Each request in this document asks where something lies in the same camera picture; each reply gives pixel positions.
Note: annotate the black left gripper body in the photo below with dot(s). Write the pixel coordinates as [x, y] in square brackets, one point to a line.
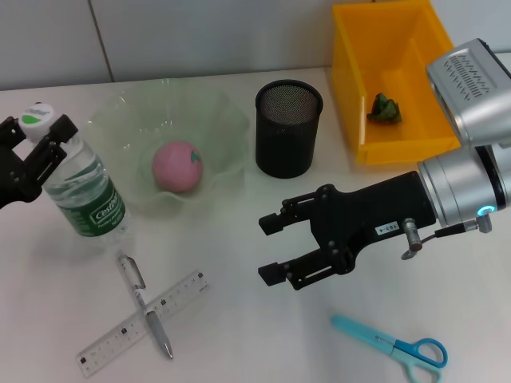
[14, 179]

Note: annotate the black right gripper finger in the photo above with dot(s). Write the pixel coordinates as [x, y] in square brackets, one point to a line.
[275, 221]
[275, 273]

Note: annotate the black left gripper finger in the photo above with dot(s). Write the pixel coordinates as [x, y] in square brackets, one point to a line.
[48, 155]
[12, 133]

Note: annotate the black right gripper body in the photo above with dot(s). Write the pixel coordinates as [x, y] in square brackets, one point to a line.
[367, 215]

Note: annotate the clear green-label water bottle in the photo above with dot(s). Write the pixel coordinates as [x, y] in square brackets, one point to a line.
[88, 191]

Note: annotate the green plastic wrapper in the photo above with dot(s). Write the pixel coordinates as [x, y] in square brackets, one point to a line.
[383, 109]

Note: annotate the pink toy peach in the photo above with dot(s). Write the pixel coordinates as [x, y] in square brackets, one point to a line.
[177, 167]

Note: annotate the black mesh pen holder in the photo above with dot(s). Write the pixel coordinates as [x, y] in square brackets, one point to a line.
[287, 135]

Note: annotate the blue capped scissors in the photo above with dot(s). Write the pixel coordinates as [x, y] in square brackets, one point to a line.
[359, 329]

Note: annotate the green translucent glass fruit plate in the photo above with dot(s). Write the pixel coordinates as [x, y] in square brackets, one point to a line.
[223, 131]

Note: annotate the grey ballpoint pen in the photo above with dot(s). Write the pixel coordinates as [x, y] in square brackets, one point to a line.
[137, 287]

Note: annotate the clear plastic ruler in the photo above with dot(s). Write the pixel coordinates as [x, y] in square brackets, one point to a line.
[116, 339]

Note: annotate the yellow plastic bin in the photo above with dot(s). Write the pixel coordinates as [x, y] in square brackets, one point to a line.
[351, 60]

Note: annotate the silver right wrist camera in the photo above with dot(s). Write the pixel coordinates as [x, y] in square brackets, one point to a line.
[471, 91]

